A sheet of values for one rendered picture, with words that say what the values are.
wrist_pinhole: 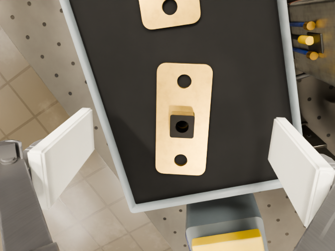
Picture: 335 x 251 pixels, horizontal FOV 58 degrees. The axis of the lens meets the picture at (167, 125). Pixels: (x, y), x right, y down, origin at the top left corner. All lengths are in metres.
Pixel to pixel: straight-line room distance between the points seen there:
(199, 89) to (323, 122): 0.58
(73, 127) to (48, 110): 1.42
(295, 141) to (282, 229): 0.72
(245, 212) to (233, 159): 0.07
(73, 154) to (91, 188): 1.51
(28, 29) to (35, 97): 0.87
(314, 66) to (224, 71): 0.15
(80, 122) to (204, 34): 0.10
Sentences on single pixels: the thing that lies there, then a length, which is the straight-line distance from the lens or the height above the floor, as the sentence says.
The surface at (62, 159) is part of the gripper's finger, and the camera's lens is 0.16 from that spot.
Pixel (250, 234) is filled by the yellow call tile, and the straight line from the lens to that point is 0.28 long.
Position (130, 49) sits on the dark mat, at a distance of 0.21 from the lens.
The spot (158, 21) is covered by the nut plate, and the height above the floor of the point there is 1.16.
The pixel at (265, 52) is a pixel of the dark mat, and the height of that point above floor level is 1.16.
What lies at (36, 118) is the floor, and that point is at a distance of 1.63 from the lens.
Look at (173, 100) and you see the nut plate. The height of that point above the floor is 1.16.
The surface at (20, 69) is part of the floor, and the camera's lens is 1.60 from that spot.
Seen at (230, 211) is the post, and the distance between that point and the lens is 0.30.
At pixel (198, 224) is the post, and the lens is 0.29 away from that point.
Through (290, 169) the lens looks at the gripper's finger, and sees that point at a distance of 0.17.
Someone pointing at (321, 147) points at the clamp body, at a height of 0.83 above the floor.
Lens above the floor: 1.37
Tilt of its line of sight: 70 degrees down
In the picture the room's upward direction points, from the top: 167 degrees counter-clockwise
